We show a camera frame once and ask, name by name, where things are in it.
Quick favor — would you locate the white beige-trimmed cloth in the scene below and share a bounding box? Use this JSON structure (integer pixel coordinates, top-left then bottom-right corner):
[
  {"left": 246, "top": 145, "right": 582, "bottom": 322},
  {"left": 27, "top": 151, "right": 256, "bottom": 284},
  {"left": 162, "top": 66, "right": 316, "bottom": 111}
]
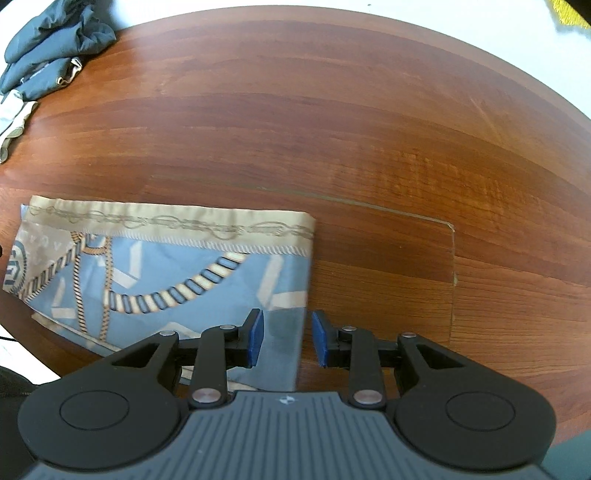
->
[{"left": 0, "top": 90, "right": 40, "bottom": 164}]

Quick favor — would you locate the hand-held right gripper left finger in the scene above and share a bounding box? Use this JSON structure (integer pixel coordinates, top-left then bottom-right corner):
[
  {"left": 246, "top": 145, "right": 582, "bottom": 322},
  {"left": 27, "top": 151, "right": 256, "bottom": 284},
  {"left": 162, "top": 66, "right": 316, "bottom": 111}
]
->
[{"left": 111, "top": 308, "right": 264, "bottom": 409}]

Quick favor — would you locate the red banner with gold fringe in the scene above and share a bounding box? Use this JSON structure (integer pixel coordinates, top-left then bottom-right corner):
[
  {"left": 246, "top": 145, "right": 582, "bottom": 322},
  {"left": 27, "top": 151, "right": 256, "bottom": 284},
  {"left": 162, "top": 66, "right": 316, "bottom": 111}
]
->
[{"left": 547, "top": 0, "right": 591, "bottom": 29}]

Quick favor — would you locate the dark grey crumpled garment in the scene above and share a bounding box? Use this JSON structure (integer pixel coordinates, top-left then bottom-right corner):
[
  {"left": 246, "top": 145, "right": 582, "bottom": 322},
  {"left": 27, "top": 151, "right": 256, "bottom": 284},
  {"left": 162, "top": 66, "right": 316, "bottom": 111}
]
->
[{"left": 0, "top": 0, "right": 117, "bottom": 101}]

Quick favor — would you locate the blue beige chain-print cloth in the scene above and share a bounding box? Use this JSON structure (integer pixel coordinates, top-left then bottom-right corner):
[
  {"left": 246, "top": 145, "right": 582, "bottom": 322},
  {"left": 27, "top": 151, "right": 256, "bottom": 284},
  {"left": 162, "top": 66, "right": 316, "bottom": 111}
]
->
[{"left": 2, "top": 195, "right": 317, "bottom": 393}]

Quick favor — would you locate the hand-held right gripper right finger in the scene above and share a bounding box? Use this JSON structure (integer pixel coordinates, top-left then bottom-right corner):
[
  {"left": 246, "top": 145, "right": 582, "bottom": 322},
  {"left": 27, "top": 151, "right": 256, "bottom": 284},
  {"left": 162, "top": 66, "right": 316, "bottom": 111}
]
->
[{"left": 311, "top": 311, "right": 465, "bottom": 409}]

